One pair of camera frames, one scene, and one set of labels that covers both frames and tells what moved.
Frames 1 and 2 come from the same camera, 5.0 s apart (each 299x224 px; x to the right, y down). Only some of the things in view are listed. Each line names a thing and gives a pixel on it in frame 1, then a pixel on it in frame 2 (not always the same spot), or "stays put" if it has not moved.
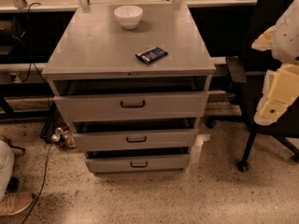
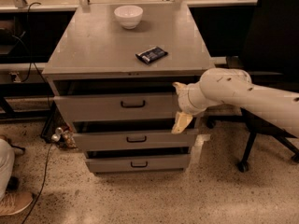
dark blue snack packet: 151,54 stays put
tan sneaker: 15,203 stays put
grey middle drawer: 135,139 stays put
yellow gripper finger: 265,40 to 180,88
